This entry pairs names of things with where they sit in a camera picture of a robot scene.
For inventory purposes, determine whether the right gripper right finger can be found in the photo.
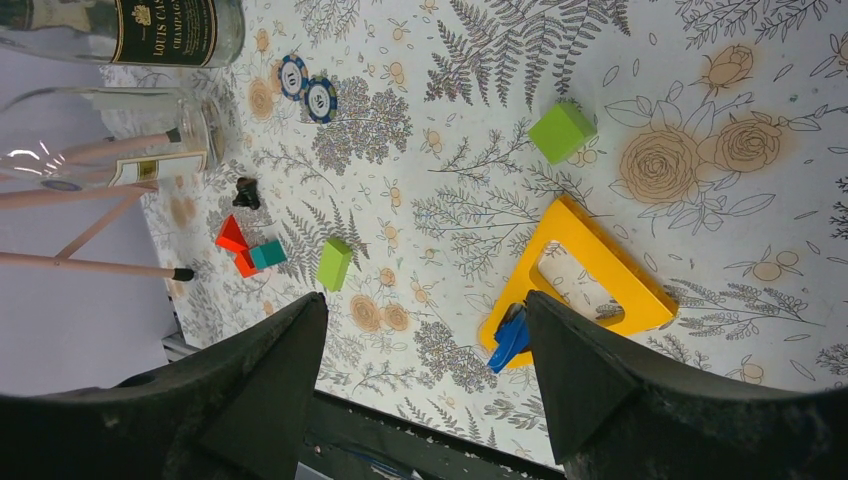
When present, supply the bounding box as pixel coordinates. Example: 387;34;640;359
526;291;847;479

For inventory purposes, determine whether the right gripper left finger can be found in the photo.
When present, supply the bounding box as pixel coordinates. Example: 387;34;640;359
1;292;328;479

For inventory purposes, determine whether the clear bottle cork stopper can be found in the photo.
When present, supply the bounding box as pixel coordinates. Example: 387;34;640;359
0;86;227;193

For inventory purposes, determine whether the clear bottle black label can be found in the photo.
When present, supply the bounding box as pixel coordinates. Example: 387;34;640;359
0;0;246;70

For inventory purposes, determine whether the blue clip toy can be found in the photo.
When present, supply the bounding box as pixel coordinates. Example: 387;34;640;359
488;303;529;374

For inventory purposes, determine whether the teal block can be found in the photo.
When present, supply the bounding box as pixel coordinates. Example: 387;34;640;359
248;240;287;270

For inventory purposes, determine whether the red block pair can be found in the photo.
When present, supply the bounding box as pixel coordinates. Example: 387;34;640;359
215;215;259;278

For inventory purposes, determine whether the long green block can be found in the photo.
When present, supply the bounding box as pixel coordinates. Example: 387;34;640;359
316;238;353;292

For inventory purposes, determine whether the small black knob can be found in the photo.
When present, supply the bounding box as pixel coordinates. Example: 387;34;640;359
232;177;261;210

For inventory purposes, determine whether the green cube centre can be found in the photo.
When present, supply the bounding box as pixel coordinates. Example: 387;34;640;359
528;102;597;165

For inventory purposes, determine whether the floral table mat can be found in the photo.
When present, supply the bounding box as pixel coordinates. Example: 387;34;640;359
102;1;847;465

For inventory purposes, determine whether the pink tripod stand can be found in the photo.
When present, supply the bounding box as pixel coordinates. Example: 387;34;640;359
1;127;212;282

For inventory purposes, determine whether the poker chip fifty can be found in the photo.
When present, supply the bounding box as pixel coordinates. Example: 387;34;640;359
305;75;338;124

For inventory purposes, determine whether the poker chip ten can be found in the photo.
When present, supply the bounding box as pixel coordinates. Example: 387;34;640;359
277;53;309;102

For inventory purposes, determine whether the yellow triangle frame toy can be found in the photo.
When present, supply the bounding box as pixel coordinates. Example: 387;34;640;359
480;195;678;369

